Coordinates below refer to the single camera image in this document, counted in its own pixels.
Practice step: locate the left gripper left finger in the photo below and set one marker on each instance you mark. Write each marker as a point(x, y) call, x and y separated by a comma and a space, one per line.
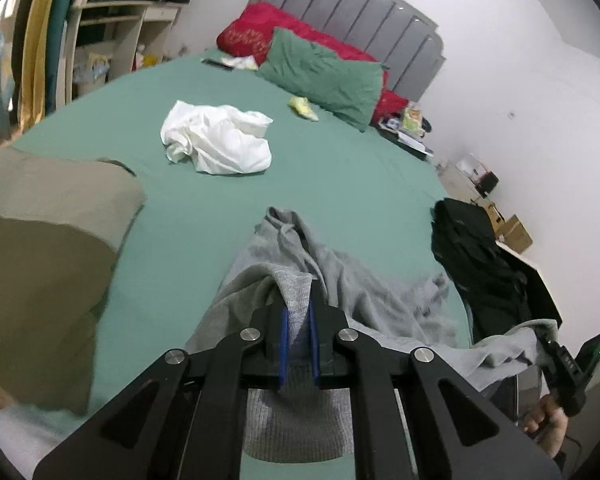
point(184, 416)

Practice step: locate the red pillow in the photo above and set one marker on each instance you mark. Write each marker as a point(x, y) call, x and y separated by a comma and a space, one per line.
point(252, 33)

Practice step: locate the yellow small cloth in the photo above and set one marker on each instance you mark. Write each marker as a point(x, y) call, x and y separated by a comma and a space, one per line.
point(302, 108)

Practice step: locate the cardboard box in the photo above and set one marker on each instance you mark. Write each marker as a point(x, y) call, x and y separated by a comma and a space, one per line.
point(514, 235)

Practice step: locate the cluttered nightstand items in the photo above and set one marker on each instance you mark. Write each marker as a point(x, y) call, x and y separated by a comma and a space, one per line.
point(407, 129)

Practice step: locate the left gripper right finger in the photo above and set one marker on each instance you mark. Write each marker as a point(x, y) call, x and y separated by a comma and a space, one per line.
point(413, 416)

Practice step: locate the beige wooden shelf unit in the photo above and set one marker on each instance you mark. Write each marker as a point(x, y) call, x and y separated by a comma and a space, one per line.
point(123, 31)

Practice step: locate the khaki folded garment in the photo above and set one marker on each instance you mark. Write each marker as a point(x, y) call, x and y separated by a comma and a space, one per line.
point(62, 226)

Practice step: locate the white crumpled garment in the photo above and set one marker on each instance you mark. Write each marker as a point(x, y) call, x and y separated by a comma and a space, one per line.
point(217, 139)

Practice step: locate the white papers by pillow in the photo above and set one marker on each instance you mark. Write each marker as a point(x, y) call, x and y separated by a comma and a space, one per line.
point(240, 62)

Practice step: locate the green bed sheet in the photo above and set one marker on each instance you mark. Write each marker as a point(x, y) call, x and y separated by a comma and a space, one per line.
point(357, 193)

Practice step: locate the grey sweatshirt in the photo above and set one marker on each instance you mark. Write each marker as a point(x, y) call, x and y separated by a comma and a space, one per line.
point(299, 423)

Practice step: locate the grey padded headboard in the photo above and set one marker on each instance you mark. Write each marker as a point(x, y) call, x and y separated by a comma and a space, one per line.
point(402, 38)

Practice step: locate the teal and yellow curtain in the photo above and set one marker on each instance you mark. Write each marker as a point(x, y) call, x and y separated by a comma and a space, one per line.
point(35, 53)

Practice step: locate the green pillow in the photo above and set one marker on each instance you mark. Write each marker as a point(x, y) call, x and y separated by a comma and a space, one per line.
point(348, 89)

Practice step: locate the black garment pile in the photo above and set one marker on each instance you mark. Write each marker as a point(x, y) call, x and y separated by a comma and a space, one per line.
point(500, 290)

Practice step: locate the person's right hand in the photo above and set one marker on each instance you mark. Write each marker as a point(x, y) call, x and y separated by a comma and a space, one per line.
point(549, 421)

